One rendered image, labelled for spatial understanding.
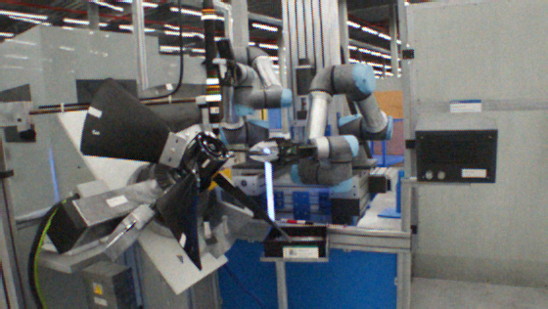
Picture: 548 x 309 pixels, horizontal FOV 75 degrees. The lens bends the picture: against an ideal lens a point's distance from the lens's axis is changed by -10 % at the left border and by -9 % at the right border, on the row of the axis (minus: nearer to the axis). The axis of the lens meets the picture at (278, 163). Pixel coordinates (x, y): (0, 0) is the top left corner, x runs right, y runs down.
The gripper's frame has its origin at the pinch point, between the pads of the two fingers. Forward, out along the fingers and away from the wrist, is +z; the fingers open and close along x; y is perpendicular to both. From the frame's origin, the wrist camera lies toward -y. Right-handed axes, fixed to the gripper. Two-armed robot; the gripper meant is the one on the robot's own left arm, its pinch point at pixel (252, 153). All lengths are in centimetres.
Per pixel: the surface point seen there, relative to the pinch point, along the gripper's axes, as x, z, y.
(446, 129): -7, -60, 21
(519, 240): 89, -187, -62
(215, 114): -13.8, 11.5, 4.1
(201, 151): -5.8, 17.0, 18.8
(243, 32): -102, -90, -697
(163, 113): -14.6, 27.9, -2.8
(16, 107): -21, 72, 3
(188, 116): -13.4, 20.0, 0.1
